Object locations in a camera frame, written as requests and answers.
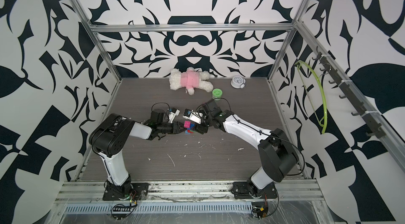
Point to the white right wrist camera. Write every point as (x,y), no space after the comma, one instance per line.
(193,116)

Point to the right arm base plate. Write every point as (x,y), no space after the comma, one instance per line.
(247,190)

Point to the white small alarm clock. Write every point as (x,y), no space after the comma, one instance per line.
(238,82)

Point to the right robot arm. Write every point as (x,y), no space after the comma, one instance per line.
(277,154)

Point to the pink lego brick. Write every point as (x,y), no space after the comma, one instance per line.
(187,124)

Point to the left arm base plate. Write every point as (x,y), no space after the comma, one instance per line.
(128,191)

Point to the black hook rack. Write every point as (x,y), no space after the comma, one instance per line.
(350,92)

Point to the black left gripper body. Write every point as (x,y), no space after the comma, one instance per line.
(169,128)

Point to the green hoop on wall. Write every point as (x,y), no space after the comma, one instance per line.
(315,94)

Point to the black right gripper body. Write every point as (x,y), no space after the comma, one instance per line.
(206,121)

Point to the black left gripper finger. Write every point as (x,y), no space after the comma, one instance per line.
(179,124)
(180,131)

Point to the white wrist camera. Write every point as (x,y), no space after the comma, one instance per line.
(193,116)
(173,112)

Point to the white plush toy pink shirt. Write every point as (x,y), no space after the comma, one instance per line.
(190,80)

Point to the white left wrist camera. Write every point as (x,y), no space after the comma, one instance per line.
(173,112)

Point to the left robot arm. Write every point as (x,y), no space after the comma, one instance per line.
(109,139)

